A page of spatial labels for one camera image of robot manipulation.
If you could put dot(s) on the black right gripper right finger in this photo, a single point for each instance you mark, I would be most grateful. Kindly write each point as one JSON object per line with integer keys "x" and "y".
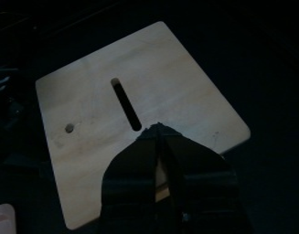
{"x": 204, "y": 182}

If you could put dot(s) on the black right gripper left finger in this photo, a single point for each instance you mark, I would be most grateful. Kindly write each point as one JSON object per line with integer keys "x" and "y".
{"x": 128, "y": 179}

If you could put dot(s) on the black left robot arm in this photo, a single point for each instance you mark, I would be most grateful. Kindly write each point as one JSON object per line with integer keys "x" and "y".
{"x": 4, "y": 100}

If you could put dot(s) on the light wooden board with slot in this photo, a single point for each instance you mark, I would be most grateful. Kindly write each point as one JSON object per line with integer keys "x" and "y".
{"x": 163, "y": 91}

